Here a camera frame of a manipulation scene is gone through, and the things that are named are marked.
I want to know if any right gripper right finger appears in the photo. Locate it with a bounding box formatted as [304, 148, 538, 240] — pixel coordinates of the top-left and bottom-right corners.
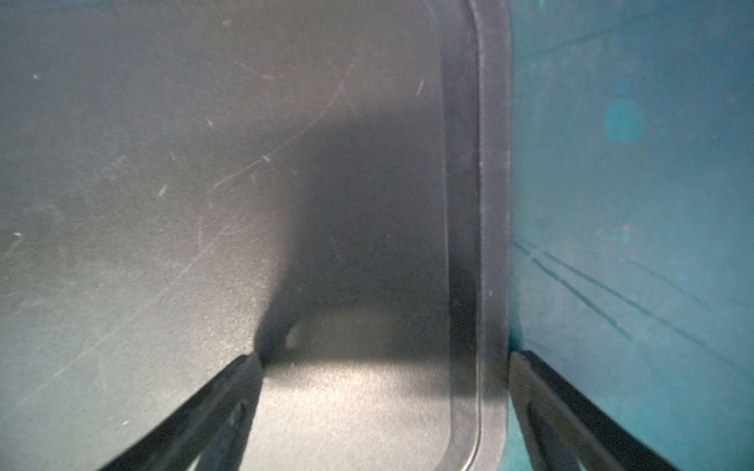
[509, 351, 675, 470]

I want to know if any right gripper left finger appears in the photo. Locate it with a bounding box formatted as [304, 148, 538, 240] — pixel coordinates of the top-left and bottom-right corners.
[103, 353, 263, 470]

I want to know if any black cutting board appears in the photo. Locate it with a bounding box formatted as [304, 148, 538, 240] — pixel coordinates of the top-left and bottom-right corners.
[1, 1, 511, 470]

